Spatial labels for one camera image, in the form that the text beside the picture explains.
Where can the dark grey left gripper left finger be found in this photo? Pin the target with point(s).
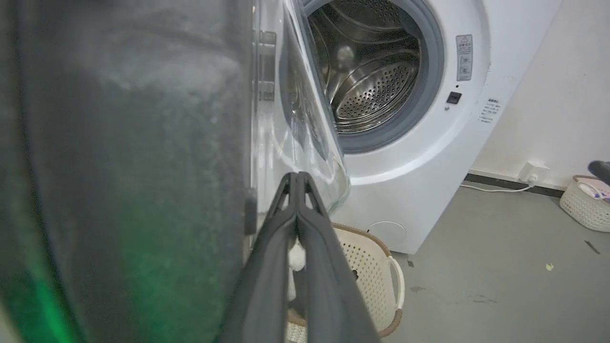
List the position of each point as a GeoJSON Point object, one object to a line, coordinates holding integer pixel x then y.
{"type": "Point", "coordinates": [267, 267]}

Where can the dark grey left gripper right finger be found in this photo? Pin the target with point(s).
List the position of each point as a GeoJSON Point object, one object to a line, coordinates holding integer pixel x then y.
{"type": "Point", "coordinates": [324, 276]}

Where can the washing machine door with glass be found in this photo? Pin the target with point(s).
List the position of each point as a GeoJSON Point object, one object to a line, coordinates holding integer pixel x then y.
{"type": "Point", "coordinates": [133, 157]}

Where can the white front-load washing machine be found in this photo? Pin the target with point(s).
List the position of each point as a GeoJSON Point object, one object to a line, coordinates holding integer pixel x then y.
{"type": "Point", "coordinates": [424, 181]}

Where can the metal door hinge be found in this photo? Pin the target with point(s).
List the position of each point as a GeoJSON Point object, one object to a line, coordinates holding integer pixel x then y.
{"type": "Point", "coordinates": [267, 66]}

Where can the black door latch socket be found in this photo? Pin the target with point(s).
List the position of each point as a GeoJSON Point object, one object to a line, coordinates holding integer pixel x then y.
{"type": "Point", "coordinates": [453, 97]}

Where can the grey rubber door gasket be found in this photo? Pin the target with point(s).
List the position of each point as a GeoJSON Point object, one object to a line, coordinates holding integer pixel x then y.
{"type": "Point", "coordinates": [431, 71]}

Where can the white cloth in basket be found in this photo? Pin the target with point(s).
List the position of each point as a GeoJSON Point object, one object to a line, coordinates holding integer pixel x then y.
{"type": "Point", "coordinates": [297, 257]}

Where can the cream laundry basket brown rim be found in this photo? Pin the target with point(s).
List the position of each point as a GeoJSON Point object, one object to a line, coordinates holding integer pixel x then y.
{"type": "Point", "coordinates": [369, 271]}

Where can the perforated steel washer drum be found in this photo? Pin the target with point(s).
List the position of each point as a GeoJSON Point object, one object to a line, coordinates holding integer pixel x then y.
{"type": "Point", "coordinates": [376, 81]}

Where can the small printed text label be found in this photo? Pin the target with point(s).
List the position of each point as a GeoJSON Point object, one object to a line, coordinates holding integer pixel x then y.
{"type": "Point", "coordinates": [490, 110]}

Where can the grey warning sticker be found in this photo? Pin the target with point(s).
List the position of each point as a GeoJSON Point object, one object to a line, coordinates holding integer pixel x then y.
{"type": "Point", "coordinates": [464, 57]}

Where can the small white woven basket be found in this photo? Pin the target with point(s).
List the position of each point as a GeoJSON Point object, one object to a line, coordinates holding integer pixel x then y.
{"type": "Point", "coordinates": [584, 209]}

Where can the black floor tape strip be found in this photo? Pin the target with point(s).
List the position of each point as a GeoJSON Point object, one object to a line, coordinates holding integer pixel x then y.
{"type": "Point", "coordinates": [592, 247]}

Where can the pink white clothing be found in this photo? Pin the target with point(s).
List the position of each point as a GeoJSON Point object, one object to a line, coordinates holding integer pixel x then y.
{"type": "Point", "coordinates": [593, 189]}

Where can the dark grey rounded object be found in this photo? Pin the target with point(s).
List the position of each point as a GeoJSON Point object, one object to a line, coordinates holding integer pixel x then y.
{"type": "Point", "coordinates": [601, 170]}

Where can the white wall power socket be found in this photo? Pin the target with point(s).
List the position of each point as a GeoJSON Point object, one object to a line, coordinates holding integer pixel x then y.
{"type": "Point", "coordinates": [533, 171]}

